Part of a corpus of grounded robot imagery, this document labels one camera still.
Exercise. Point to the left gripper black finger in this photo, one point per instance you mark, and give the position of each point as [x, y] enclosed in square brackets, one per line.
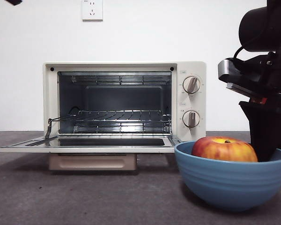
[14, 2]

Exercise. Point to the cream timer knob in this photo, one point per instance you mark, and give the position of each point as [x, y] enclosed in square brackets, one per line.
[191, 119]

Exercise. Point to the cream temperature knob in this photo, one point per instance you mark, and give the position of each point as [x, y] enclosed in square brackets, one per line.
[191, 84]

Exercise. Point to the cream glass oven door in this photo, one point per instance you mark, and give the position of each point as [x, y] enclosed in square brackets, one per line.
[107, 149]

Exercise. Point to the blue ribbed bowl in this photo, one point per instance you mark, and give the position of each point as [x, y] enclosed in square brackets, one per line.
[229, 185]

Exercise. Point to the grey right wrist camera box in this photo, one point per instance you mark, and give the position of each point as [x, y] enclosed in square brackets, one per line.
[227, 70]

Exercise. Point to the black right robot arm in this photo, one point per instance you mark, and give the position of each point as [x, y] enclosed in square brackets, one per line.
[264, 28]

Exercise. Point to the cream Toshiba toaster oven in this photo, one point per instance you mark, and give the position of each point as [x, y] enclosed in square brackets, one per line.
[202, 105]

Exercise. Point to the red yellow apple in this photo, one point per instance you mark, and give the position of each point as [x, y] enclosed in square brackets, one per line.
[222, 151]

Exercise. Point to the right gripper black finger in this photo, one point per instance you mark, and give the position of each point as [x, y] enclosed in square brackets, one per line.
[264, 131]

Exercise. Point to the white wall socket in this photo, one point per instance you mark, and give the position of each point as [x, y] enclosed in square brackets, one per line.
[92, 12]

